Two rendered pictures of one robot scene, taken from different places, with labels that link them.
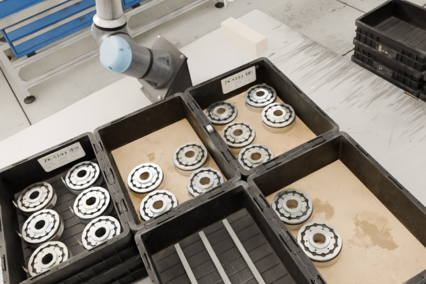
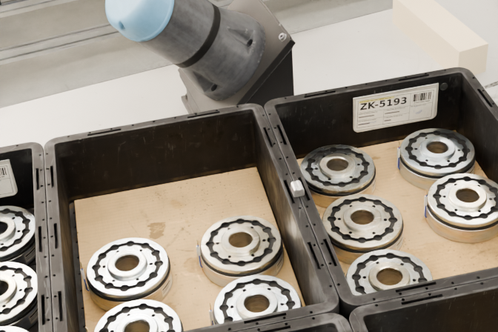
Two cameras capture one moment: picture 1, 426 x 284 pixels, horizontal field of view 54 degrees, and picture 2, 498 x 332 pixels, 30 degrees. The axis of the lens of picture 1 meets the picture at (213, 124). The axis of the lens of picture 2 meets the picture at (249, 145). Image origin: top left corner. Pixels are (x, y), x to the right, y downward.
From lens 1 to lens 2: 0.14 m
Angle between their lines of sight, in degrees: 10
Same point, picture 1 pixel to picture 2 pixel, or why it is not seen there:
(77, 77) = (73, 72)
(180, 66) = (274, 58)
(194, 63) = (314, 70)
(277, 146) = (449, 270)
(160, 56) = (235, 27)
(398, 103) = not seen: outside the picture
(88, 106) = (62, 111)
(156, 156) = (168, 231)
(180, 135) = (235, 199)
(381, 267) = not seen: outside the picture
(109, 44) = not seen: outside the picture
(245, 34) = (442, 29)
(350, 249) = not seen: outside the picture
